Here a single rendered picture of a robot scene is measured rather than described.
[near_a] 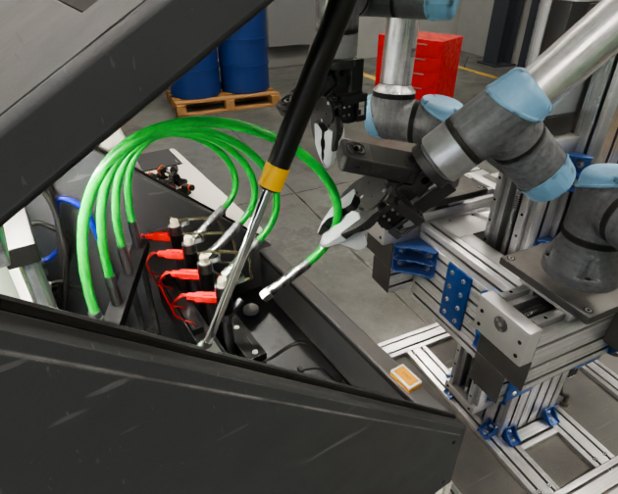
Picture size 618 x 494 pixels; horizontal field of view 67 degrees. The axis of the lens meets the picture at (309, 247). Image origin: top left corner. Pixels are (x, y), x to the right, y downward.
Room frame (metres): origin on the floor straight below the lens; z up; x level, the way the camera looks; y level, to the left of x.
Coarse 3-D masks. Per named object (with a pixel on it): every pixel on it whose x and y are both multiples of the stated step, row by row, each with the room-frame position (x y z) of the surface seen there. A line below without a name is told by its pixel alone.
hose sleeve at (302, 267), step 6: (300, 264) 0.61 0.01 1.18; (306, 264) 0.61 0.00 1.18; (294, 270) 0.61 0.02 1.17; (300, 270) 0.61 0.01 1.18; (306, 270) 0.61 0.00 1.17; (282, 276) 0.61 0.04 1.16; (288, 276) 0.60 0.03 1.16; (294, 276) 0.60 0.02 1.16; (276, 282) 0.60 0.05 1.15; (282, 282) 0.60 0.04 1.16; (288, 282) 0.60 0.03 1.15; (270, 288) 0.60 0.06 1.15; (276, 288) 0.59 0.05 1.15; (282, 288) 0.60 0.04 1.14
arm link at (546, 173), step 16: (544, 128) 0.59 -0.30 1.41; (544, 144) 0.58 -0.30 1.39; (496, 160) 0.59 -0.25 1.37; (512, 160) 0.58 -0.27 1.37; (528, 160) 0.57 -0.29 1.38; (544, 160) 0.58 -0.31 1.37; (560, 160) 0.59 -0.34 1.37; (512, 176) 0.60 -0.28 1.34; (528, 176) 0.58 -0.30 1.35; (544, 176) 0.58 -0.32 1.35; (560, 176) 0.58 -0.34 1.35; (528, 192) 0.59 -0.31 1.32; (544, 192) 0.59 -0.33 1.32; (560, 192) 0.58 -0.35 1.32
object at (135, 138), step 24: (168, 120) 0.57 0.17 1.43; (192, 120) 0.57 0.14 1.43; (216, 120) 0.58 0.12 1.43; (120, 144) 0.55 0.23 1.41; (96, 168) 0.54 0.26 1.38; (312, 168) 0.62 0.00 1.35; (96, 192) 0.53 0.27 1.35; (336, 192) 0.63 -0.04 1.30; (336, 216) 0.63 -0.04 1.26; (312, 264) 0.61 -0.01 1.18; (96, 312) 0.52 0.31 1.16
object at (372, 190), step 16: (416, 144) 0.62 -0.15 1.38; (416, 160) 0.59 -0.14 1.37; (368, 176) 0.64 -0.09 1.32; (432, 176) 0.58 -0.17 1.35; (368, 192) 0.62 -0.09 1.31; (384, 192) 0.59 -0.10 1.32; (400, 192) 0.60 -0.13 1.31; (416, 192) 0.61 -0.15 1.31; (432, 192) 0.60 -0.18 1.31; (448, 192) 0.61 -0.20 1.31; (368, 208) 0.59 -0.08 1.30; (384, 208) 0.58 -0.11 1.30; (400, 208) 0.59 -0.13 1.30; (416, 208) 0.61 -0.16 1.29; (384, 224) 0.61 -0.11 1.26; (400, 224) 0.59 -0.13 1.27; (416, 224) 0.60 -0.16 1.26
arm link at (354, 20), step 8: (320, 0) 0.88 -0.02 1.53; (328, 0) 0.87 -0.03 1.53; (360, 0) 0.90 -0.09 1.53; (320, 8) 0.88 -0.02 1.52; (360, 8) 0.91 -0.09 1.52; (320, 16) 0.88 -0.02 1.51; (352, 16) 0.87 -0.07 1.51; (352, 24) 0.87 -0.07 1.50; (344, 32) 0.87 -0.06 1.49; (352, 32) 0.88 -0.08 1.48
